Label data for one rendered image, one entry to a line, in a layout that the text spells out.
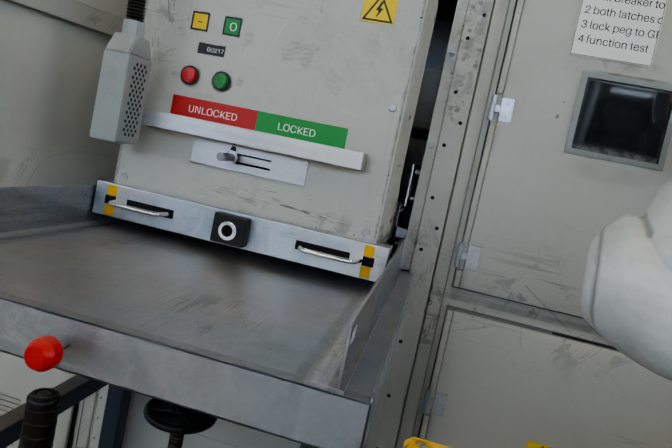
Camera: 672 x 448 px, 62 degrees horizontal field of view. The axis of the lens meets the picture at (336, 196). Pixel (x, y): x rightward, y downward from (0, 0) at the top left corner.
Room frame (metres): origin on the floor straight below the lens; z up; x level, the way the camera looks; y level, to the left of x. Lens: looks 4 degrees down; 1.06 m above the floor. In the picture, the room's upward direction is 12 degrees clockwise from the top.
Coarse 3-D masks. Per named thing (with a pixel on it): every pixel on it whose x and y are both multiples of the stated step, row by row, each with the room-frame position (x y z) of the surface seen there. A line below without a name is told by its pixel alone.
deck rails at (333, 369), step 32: (0, 192) 0.79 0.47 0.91; (32, 192) 0.86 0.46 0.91; (64, 192) 0.93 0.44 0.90; (0, 224) 0.80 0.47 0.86; (32, 224) 0.87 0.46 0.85; (64, 224) 0.93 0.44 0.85; (96, 224) 0.98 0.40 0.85; (384, 288) 0.83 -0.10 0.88; (352, 320) 0.50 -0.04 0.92; (352, 352) 0.55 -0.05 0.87; (320, 384) 0.50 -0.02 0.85
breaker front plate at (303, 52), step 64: (192, 0) 1.00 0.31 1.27; (256, 0) 0.98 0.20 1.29; (320, 0) 0.96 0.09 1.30; (192, 64) 0.99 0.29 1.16; (256, 64) 0.97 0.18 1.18; (320, 64) 0.95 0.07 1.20; (384, 64) 0.93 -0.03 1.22; (384, 128) 0.93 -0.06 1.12; (192, 192) 0.98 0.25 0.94; (256, 192) 0.96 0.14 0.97; (320, 192) 0.94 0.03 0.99; (384, 192) 0.92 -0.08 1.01
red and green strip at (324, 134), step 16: (176, 96) 1.00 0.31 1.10; (176, 112) 0.99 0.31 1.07; (192, 112) 0.99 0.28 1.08; (208, 112) 0.98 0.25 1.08; (224, 112) 0.98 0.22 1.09; (240, 112) 0.97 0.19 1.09; (256, 112) 0.97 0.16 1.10; (256, 128) 0.97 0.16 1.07; (272, 128) 0.96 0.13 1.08; (288, 128) 0.96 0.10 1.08; (304, 128) 0.95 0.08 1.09; (320, 128) 0.95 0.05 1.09; (336, 128) 0.94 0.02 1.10; (336, 144) 0.94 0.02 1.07
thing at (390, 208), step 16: (432, 0) 0.99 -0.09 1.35; (432, 16) 1.06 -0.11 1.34; (416, 48) 0.92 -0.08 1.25; (416, 64) 0.95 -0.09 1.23; (416, 80) 1.02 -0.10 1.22; (416, 96) 1.09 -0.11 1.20; (400, 128) 0.92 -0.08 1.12; (400, 144) 0.97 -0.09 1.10; (400, 160) 1.04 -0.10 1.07; (400, 176) 1.12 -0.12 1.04; (384, 208) 0.93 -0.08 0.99; (384, 224) 1.00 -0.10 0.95; (384, 240) 1.07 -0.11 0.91
